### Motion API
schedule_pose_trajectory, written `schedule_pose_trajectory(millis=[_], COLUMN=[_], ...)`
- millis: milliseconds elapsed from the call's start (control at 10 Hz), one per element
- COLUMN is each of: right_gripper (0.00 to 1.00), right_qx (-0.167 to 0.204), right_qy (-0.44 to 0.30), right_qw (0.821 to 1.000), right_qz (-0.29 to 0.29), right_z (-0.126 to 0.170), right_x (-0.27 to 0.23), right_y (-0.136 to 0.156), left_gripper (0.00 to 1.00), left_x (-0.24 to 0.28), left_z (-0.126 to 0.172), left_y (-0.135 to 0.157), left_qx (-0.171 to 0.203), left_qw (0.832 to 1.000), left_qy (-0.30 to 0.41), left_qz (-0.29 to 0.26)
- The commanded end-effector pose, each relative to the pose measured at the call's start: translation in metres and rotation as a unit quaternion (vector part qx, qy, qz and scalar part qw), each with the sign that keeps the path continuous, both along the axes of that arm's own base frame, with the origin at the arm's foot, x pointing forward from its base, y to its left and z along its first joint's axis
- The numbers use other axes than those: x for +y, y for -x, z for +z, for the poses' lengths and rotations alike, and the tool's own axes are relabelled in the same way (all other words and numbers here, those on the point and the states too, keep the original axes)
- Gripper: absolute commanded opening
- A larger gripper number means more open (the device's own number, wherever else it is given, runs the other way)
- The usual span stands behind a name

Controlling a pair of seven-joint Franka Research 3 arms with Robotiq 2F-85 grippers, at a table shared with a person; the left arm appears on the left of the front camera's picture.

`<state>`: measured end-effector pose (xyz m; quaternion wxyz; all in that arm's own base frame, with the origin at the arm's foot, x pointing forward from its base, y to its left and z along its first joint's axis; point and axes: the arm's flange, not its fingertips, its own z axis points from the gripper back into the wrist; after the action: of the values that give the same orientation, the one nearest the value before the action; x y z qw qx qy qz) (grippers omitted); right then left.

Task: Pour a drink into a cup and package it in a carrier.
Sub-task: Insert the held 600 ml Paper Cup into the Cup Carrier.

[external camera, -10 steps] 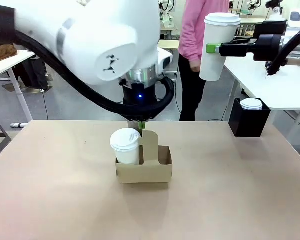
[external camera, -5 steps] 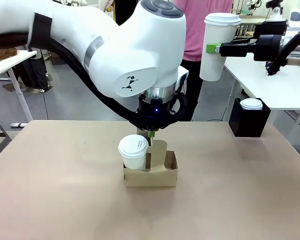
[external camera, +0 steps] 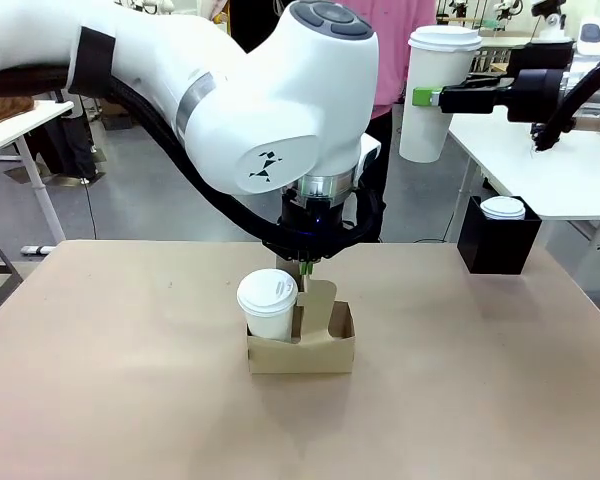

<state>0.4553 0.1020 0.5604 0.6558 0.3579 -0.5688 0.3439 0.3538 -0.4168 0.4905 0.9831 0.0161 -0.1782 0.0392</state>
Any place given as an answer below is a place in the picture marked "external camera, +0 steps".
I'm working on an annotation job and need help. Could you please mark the short white lidded cup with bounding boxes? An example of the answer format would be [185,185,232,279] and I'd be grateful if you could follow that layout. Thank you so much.
[236,268,300,344]

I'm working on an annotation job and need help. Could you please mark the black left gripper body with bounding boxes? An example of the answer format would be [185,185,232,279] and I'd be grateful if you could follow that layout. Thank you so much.
[277,191,352,262]

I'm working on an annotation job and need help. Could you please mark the brown cardboard cup carrier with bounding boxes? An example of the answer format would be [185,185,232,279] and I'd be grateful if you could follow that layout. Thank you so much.
[246,257,356,375]

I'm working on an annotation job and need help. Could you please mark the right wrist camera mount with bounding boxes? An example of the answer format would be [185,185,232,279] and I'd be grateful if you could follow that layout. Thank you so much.
[508,0,577,72]

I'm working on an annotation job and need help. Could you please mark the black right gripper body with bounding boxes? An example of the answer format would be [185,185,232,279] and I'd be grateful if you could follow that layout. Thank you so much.
[503,68,567,125]

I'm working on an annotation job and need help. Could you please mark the brown furry item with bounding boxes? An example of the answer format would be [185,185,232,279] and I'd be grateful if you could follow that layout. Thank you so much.
[0,96,35,127]

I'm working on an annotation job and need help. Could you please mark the large white side table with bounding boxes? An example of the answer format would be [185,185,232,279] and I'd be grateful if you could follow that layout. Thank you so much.
[447,110,600,222]

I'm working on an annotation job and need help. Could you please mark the tall white lidded cup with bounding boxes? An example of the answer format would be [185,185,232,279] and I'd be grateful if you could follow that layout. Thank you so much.
[398,24,484,164]

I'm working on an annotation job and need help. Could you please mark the white table with fur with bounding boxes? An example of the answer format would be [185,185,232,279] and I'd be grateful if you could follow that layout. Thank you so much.
[0,99,75,247]

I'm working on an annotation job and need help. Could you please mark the person in pink hoodie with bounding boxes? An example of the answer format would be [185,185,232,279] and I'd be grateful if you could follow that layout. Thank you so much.
[199,0,439,244]

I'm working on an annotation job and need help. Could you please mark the black square box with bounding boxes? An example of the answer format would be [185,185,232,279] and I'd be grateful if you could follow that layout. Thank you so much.
[456,195,544,276]

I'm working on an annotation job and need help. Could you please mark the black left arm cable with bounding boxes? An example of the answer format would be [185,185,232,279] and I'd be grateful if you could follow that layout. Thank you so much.
[0,67,387,261]

